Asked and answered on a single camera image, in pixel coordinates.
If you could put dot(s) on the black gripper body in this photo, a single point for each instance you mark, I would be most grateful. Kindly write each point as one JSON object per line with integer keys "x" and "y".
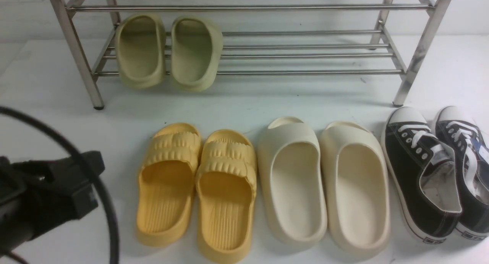
{"x": 37, "y": 196}

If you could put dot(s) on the olive green slipper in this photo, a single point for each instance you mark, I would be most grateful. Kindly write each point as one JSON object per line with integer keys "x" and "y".
{"x": 197, "y": 45}
{"x": 140, "y": 42}

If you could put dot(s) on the steel shoe rack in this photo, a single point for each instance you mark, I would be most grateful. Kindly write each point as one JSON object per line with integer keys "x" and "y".
{"x": 380, "y": 45}

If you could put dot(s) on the yellow ribbed slipper, left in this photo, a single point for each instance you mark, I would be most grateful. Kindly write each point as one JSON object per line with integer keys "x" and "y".
{"x": 166, "y": 184}

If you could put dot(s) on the yellow ribbed slipper, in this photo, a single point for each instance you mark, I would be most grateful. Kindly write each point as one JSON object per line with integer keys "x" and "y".
{"x": 166, "y": 184}
{"x": 226, "y": 184}

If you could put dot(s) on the yellow ribbed slipper, right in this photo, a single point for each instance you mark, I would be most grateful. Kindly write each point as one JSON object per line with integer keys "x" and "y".
{"x": 226, "y": 184}

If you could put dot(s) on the cream slipper, left of pair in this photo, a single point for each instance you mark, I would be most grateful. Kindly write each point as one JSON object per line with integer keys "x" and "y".
{"x": 288, "y": 155}

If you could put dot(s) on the cream slipper, of pair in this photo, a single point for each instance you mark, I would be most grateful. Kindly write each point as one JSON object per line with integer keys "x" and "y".
{"x": 356, "y": 187}
{"x": 288, "y": 155}

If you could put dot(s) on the cream slipper, right of pair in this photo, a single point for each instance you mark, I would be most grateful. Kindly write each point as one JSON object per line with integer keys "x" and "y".
{"x": 356, "y": 187}

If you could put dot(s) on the black canvas sneaker, left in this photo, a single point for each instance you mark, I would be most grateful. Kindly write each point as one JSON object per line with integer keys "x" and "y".
{"x": 424, "y": 173}

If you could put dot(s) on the black canvas sneaker, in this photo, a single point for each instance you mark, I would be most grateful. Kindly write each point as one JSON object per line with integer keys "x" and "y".
{"x": 424, "y": 173}
{"x": 456, "y": 128}

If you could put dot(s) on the black canvas sneaker, right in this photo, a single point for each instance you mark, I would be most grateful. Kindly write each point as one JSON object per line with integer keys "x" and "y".
{"x": 456, "y": 128}

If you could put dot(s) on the blue white hang tag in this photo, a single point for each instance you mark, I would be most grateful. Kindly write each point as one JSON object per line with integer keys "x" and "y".
{"x": 480, "y": 149}

